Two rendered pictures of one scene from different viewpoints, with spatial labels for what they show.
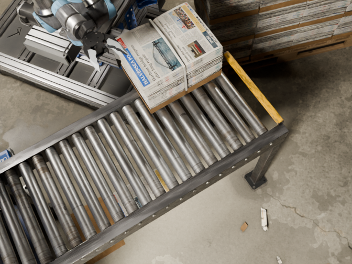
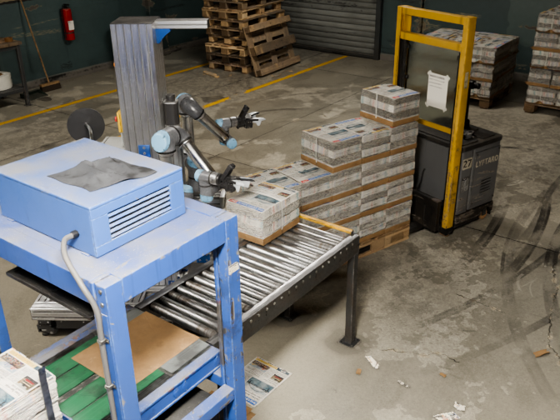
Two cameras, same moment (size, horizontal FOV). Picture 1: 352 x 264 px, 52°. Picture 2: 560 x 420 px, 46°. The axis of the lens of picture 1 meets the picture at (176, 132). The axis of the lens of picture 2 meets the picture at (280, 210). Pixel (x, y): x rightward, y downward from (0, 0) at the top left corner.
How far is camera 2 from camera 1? 2.91 m
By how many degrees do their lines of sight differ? 45
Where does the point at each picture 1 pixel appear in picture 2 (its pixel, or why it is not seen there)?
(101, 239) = (267, 301)
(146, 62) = (256, 203)
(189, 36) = (276, 191)
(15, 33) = not seen: hidden behind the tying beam
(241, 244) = (362, 383)
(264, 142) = (347, 242)
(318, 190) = (405, 334)
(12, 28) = not seen: hidden behind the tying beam
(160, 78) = (270, 207)
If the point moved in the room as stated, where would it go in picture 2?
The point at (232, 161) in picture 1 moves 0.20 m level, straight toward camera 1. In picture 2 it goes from (332, 252) to (339, 270)
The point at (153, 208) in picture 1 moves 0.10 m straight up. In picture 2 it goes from (294, 281) to (294, 265)
